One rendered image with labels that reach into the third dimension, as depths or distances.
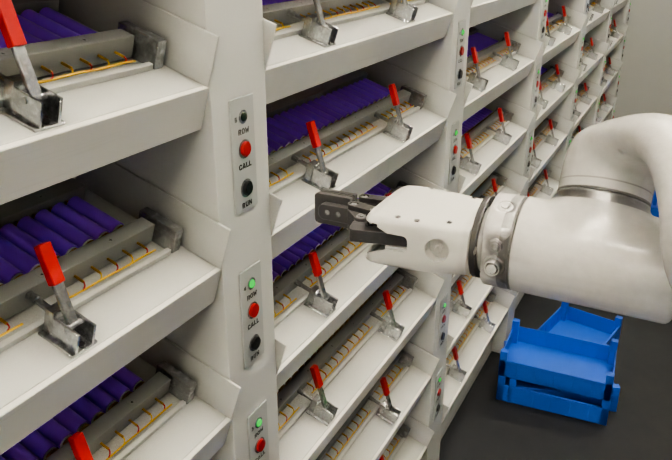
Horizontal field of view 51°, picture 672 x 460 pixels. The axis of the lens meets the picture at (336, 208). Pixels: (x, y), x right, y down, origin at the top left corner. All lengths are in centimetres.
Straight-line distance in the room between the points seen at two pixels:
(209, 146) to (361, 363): 65
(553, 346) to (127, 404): 163
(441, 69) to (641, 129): 80
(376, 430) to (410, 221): 84
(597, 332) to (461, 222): 194
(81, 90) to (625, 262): 46
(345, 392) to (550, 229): 66
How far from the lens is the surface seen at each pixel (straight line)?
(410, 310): 141
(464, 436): 199
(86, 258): 69
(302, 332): 97
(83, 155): 58
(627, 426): 215
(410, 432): 168
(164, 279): 71
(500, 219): 60
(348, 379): 120
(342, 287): 108
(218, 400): 84
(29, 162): 54
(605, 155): 60
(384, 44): 103
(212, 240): 73
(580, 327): 254
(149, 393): 82
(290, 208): 87
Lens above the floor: 126
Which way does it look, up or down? 22 degrees down
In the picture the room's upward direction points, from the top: straight up
